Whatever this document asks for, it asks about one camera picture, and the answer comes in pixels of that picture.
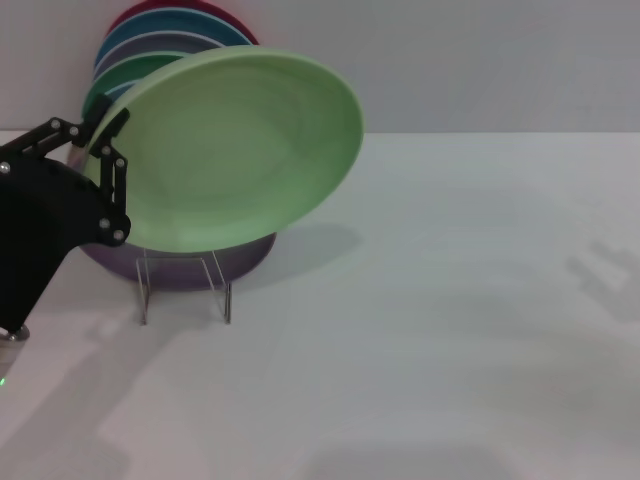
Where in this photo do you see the dark green plate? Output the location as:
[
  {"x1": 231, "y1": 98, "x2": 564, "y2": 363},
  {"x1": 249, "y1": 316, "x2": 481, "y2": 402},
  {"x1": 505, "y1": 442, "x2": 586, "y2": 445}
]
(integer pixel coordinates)
[{"x1": 82, "y1": 51, "x2": 194, "y2": 120}]

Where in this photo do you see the lilac plate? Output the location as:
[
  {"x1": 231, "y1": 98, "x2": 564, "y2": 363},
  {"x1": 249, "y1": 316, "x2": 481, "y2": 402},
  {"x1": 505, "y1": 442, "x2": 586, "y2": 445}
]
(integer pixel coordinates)
[{"x1": 67, "y1": 143, "x2": 277, "y2": 293}]

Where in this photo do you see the grey purple plate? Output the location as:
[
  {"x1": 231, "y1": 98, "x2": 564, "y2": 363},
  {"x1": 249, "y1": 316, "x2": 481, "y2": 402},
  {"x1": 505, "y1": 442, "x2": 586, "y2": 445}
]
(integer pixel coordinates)
[{"x1": 92, "y1": 31, "x2": 237, "y2": 82}]

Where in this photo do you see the light green plate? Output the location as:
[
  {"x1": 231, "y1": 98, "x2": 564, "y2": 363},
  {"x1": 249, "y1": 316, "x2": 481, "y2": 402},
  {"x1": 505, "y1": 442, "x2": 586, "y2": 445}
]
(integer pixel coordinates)
[{"x1": 84, "y1": 45, "x2": 365, "y2": 250}]

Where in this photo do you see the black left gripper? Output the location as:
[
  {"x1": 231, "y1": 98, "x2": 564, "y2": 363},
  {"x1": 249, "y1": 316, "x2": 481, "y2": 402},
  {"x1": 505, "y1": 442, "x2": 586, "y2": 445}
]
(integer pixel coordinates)
[{"x1": 0, "y1": 93, "x2": 133, "y2": 332}]

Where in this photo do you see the teal blue plate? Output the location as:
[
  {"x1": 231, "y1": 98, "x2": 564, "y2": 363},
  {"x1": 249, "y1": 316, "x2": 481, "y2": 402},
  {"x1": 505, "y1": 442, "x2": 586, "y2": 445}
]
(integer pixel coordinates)
[{"x1": 94, "y1": 8, "x2": 255, "y2": 67}]

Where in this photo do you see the light blue plate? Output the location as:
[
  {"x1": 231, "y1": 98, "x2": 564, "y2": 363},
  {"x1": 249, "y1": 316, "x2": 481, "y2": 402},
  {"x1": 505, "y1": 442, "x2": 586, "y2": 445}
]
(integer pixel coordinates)
[{"x1": 101, "y1": 81, "x2": 144, "y2": 103}]

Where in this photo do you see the red plate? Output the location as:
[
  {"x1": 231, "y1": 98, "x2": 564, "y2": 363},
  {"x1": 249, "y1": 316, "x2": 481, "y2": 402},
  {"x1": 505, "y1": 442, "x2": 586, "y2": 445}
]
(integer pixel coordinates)
[{"x1": 106, "y1": 0, "x2": 262, "y2": 47}]

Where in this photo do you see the clear plate rack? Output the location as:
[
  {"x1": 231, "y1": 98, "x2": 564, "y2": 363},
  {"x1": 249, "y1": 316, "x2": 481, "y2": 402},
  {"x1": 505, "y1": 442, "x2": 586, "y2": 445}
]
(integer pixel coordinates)
[{"x1": 135, "y1": 248, "x2": 234, "y2": 326}]

